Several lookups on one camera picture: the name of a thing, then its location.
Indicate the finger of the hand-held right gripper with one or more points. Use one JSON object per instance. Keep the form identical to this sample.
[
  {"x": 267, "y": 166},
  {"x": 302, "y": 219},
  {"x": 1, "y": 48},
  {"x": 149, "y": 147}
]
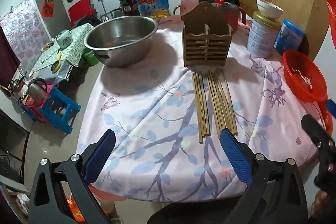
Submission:
[
  {"x": 316, "y": 132},
  {"x": 331, "y": 107}
]

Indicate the blue lidded can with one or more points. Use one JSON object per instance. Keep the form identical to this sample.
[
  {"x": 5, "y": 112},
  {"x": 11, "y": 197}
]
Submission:
[{"x": 288, "y": 37}]

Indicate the orange printed box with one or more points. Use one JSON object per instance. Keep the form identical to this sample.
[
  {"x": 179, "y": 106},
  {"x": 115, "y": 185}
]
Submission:
[{"x": 78, "y": 213}]

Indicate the red paper door decoration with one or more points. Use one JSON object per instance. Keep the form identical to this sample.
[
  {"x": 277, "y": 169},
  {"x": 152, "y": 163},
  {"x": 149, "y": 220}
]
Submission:
[{"x": 48, "y": 9}]

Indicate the green patterned tablecloth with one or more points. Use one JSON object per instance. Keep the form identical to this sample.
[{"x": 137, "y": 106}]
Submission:
[{"x": 73, "y": 50}]

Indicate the red paper strip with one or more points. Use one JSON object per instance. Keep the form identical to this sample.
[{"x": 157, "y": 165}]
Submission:
[{"x": 330, "y": 1}]

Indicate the round wooden board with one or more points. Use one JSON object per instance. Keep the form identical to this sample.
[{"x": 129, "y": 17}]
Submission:
[{"x": 296, "y": 3}]

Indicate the dark red hanging cloth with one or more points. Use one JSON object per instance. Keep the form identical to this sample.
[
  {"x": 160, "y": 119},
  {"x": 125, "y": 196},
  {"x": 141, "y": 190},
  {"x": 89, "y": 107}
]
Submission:
[{"x": 8, "y": 61}]

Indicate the green bucket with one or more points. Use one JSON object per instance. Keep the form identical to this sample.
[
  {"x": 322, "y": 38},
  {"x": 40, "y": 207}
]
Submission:
[{"x": 91, "y": 58}]

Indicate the person's right hand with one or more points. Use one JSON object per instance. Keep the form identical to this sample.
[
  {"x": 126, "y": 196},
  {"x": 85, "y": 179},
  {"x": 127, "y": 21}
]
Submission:
[{"x": 318, "y": 201}]

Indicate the dark soy sauce bottle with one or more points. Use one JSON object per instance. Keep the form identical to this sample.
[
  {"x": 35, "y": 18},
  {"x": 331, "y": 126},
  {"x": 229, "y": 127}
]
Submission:
[{"x": 128, "y": 2}]

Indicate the blue plastic stool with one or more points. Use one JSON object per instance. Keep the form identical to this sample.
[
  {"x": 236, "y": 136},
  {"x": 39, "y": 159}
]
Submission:
[{"x": 63, "y": 108}]

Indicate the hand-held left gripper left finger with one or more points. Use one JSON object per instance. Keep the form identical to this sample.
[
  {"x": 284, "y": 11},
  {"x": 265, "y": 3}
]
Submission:
[{"x": 99, "y": 155}]

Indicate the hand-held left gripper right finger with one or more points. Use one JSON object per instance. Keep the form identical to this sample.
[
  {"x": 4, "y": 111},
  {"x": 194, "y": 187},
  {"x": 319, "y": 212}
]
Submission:
[{"x": 236, "y": 158}]

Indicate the red plastic basket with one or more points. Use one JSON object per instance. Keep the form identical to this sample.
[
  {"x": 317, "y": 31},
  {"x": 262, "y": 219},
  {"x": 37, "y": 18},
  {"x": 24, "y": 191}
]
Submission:
[{"x": 304, "y": 74}]

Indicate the pink floral curtain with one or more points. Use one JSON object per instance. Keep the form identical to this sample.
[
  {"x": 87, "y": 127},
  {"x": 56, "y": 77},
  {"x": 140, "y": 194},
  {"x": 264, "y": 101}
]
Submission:
[{"x": 21, "y": 27}]

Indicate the white ceramic bowl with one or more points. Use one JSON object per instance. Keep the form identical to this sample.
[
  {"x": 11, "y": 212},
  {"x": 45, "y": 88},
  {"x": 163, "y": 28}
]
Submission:
[{"x": 269, "y": 10}]

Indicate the pink floral tablecloth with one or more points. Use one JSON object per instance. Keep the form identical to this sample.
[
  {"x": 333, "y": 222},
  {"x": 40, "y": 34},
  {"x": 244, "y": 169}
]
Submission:
[{"x": 147, "y": 113}]

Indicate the pile of wooden chopsticks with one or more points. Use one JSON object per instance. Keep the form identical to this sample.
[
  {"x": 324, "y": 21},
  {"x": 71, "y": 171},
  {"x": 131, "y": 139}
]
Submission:
[{"x": 215, "y": 106}]

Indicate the pink plastic stool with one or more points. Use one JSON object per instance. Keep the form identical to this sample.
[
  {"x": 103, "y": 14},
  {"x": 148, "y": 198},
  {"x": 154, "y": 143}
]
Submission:
[{"x": 34, "y": 111}]

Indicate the yellow tape roll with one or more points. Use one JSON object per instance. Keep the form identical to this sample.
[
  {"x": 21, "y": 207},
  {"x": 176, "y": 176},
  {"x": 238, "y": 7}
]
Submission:
[{"x": 55, "y": 67}]

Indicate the red electric cooking pot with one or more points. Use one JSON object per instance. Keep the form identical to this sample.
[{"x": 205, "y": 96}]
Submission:
[{"x": 235, "y": 16}]

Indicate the stainless steel bowl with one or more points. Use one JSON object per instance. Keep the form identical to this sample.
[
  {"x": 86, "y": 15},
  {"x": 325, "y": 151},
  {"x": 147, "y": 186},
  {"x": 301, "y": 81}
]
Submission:
[{"x": 118, "y": 40}]

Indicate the steel electric kettle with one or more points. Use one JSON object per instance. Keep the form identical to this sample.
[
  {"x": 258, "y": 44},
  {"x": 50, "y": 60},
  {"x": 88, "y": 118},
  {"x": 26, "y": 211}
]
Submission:
[{"x": 36, "y": 91}]

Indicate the small white rice cooker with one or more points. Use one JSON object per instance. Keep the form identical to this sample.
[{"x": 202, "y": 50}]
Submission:
[{"x": 64, "y": 39}]

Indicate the wooden chopstick holder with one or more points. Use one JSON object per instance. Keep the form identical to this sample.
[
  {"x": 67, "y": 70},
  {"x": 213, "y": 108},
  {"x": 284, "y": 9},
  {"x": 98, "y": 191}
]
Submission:
[{"x": 207, "y": 43}]

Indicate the gold lid milk powder can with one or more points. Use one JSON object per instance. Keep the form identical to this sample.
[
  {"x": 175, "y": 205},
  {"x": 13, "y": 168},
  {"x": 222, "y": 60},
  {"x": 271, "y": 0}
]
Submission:
[{"x": 262, "y": 35}]

